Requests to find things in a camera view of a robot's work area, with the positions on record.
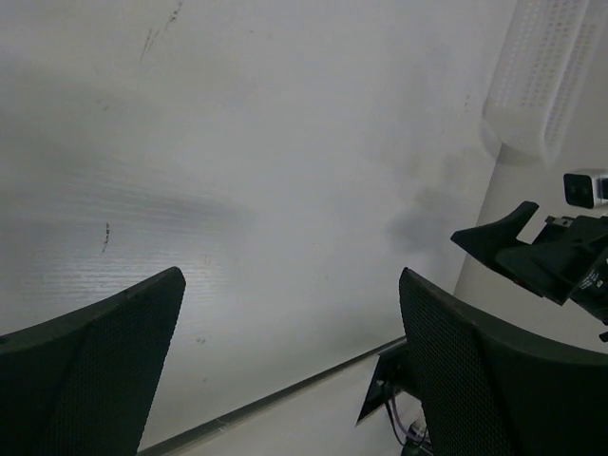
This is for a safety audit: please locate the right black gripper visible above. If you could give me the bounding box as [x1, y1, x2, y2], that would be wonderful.
[450, 201, 607, 324]

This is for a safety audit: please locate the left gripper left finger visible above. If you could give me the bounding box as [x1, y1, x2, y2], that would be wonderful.
[1, 267, 186, 455]

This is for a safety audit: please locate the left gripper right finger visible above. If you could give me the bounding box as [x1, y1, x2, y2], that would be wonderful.
[399, 269, 607, 455]

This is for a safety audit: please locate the white plastic basket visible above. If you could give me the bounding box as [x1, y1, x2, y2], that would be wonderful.
[484, 1, 607, 165]

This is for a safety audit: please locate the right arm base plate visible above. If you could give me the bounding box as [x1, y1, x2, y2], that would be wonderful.
[356, 337, 420, 424]

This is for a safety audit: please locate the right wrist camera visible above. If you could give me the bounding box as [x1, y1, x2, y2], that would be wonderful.
[563, 169, 607, 209]

